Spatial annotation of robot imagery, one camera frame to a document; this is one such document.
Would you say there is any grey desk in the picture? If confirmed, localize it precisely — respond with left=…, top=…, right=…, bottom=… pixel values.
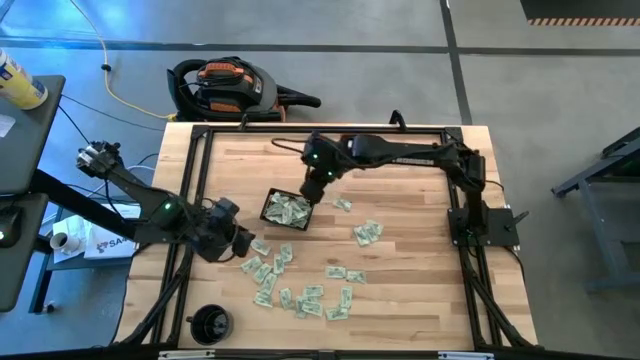
left=0, top=74, right=67, bottom=314

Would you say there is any grey metal cart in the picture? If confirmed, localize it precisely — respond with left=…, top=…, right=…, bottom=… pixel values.
left=551, top=124, right=640, bottom=294

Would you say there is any yellow wipes canister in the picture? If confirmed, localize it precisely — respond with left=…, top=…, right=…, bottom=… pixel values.
left=0, top=48, right=50, bottom=111

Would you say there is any black mat with hazard stripe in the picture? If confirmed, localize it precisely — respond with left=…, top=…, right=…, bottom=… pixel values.
left=519, top=0, right=640, bottom=27

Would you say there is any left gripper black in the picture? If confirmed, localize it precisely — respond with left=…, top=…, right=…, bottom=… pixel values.
left=194, top=223, right=256, bottom=263

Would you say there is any thin black floor cable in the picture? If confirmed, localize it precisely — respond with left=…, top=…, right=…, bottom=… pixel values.
left=59, top=93, right=167, bottom=133
left=56, top=103, right=94, bottom=149

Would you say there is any white frame bracket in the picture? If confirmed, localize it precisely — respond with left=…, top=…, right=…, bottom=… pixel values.
left=157, top=349, right=217, bottom=360

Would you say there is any yellow power cable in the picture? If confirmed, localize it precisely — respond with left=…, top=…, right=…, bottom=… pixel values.
left=67, top=0, right=177, bottom=122

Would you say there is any dark grey side table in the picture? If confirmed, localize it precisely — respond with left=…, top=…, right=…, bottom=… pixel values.
left=28, top=194, right=131, bottom=316

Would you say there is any white printed paper sheet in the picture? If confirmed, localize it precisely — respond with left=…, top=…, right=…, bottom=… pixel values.
left=83, top=202, right=144, bottom=260

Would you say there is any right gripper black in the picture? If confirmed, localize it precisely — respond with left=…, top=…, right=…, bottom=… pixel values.
left=299, top=160, right=344, bottom=205

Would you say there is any black slotted plastic basket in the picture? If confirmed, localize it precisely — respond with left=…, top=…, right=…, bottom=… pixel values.
left=258, top=187, right=316, bottom=232

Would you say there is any black computer mouse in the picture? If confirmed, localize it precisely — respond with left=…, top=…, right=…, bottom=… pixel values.
left=0, top=205, right=24, bottom=250

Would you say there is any black desk support beam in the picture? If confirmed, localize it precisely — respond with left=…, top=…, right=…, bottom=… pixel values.
left=29, top=168, right=139, bottom=241

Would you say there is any black cup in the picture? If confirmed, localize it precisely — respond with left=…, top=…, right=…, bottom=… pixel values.
left=185, top=303, right=235, bottom=346

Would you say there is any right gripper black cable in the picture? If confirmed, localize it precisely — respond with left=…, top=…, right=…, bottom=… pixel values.
left=271, top=137, right=309, bottom=157

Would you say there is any black orange shop vacuum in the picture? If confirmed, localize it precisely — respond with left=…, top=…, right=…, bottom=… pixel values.
left=166, top=55, right=322, bottom=124

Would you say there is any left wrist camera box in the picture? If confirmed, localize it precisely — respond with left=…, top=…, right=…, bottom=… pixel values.
left=213, top=197, right=241, bottom=225

